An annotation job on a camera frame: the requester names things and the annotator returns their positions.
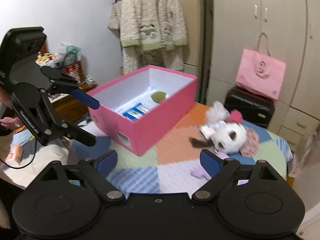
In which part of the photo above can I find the purple plush cloud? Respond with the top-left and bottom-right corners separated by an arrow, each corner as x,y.
190,152 -> 228,180

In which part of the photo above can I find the green soft ball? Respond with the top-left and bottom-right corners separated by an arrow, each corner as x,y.
150,91 -> 167,103

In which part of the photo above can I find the pink floral cloth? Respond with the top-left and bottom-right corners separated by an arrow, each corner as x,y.
240,127 -> 259,158

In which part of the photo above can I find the person's left hand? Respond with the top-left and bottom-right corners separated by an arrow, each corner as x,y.
0,117 -> 24,131

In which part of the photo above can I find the wooden side cabinet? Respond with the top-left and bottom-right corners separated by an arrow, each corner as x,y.
50,94 -> 89,124

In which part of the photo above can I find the white panda plush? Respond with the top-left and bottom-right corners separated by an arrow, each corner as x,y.
189,122 -> 247,154

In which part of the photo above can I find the white tissue pack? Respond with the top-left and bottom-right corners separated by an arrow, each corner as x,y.
199,120 -> 226,140

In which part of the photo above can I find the patchwork table cloth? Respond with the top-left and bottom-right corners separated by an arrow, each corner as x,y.
2,101 -> 294,198

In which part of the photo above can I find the white plastic bag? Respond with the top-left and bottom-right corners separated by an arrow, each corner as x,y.
205,101 -> 230,127

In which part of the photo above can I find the pink fluffy plush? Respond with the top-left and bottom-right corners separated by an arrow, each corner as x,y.
228,109 -> 243,124

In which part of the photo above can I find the pink cardboard box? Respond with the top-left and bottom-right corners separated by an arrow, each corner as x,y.
88,65 -> 197,155

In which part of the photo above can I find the blue white paper pack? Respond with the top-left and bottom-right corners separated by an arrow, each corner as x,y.
123,102 -> 150,121

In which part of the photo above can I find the black suitcase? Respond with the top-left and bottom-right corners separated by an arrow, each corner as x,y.
224,86 -> 275,128

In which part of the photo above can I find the cream knitted cardigan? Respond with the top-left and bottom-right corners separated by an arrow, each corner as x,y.
108,0 -> 188,74

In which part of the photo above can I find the pink tote bag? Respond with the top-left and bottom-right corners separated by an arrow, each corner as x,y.
235,32 -> 286,100

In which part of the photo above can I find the beige wardrobe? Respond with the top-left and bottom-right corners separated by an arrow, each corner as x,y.
206,0 -> 319,151

